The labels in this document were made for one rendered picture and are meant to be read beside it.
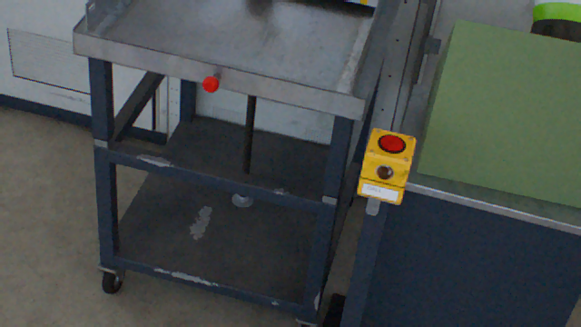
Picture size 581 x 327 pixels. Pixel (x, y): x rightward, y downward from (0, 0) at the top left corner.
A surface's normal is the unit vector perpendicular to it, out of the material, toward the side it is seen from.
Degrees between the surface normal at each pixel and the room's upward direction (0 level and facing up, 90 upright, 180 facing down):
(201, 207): 0
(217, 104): 90
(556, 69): 90
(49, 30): 90
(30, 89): 90
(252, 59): 0
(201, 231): 0
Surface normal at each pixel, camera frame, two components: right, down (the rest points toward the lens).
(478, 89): -0.22, 0.62
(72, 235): 0.11, -0.76
